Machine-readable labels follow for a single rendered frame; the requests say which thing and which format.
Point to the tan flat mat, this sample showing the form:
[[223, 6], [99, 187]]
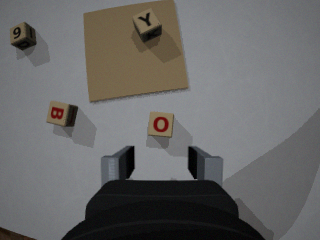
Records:
[[119, 64]]

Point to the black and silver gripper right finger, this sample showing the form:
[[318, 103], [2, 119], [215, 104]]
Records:
[[203, 166]]

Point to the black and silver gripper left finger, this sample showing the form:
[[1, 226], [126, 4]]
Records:
[[119, 166]]

